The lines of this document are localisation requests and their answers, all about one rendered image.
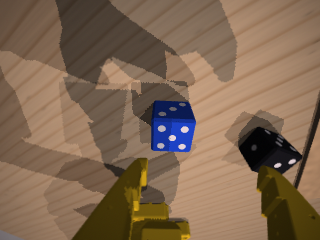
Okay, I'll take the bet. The black die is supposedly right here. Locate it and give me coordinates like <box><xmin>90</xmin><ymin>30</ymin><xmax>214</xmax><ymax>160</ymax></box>
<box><xmin>239</xmin><ymin>127</ymin><xmax>302</xmax><ymax>174</ymax></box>

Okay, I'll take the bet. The blue die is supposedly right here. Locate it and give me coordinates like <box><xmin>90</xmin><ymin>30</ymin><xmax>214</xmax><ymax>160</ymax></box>
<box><xmin>151</xmin><ymin>100</ymin><xmax>196</xmax><ymax>152</ymax></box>

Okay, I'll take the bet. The tan mat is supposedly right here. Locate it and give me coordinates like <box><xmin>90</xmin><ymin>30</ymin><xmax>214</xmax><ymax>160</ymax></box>
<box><xmin>294</xmin><ymin>100</ymin><xmax>320</xmax><ymax>200</ymax></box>

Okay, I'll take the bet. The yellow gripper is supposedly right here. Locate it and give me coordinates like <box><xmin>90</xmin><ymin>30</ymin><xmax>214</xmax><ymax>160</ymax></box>
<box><xmin>71</xmin><ymin>158</ymin><xmax>320</xmax><ymax>240</ymax></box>

